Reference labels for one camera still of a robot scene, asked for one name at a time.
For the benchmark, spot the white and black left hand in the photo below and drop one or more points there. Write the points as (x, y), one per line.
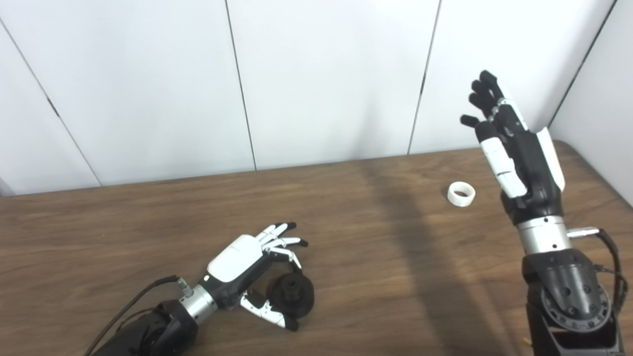
(235, 259)

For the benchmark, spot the white and black right hand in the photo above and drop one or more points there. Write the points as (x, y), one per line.
(534, 173)

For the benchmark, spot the round black plastic part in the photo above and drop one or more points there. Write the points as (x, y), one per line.
(294, 296)

